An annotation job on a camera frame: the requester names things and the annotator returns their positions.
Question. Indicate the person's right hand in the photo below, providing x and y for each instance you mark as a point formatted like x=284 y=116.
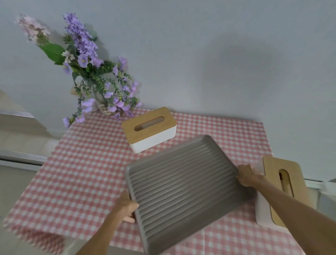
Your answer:
x=246 y=175

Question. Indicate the person's left hand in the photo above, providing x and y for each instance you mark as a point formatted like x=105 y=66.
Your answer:
x=124 y=206

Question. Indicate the person's left thumb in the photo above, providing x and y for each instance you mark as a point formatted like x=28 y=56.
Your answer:
x=132 y=205

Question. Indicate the person's right thumb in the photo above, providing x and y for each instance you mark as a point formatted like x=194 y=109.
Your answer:
x=250 y=169

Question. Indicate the grey ribbed tray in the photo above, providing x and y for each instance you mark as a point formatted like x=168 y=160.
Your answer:
x=183 y=189

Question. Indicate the person's left forearm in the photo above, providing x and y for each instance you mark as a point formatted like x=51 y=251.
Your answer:
x=98 y=236

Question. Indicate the person's right forearm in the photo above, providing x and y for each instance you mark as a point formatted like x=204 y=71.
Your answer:
x=294 y=210

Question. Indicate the pink checkered tablecloth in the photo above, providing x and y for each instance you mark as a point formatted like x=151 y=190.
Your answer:
x=105 y=168

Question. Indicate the woven flower basket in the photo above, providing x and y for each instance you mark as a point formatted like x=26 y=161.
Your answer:
x=103 y=106

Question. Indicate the purple artificial flower bouquet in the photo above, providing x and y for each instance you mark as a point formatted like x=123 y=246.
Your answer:
x=86 y=68

